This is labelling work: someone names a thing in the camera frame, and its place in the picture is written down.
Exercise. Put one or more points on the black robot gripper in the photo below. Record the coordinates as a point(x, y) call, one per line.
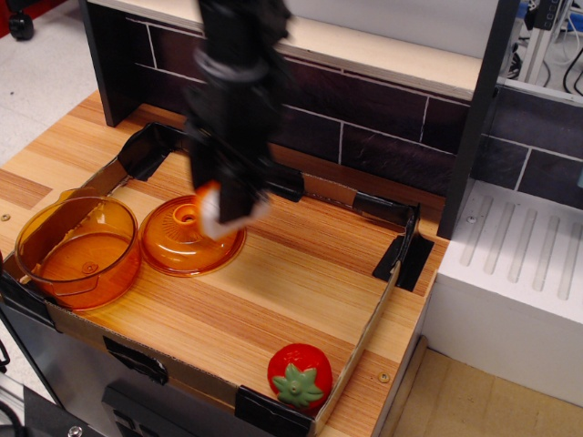
point(230, 120)

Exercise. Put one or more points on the white orange toy sushi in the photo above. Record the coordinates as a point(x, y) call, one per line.
point(207, 205)

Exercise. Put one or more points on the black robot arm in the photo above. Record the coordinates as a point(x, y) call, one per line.
point(242, 34)

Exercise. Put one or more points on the orange transparent pot lid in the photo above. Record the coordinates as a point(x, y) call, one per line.
point(171, 242)

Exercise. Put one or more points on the orange transparent pot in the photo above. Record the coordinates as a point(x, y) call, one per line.
point(81, 251)

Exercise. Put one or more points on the red toy strawberry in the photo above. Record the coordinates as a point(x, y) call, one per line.
point(300, 376)

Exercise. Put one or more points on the black caster wheel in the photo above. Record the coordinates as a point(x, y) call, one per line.
point(21, 26)

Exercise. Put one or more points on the white ribbed drainboard block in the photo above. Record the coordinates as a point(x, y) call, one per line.
point(507, 297)

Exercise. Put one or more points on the dark shelf frame with backsplash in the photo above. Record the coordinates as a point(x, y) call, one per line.
point(344, 125)

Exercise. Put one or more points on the aluminium rail with cables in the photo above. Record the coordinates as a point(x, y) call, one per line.
point(546, 49)

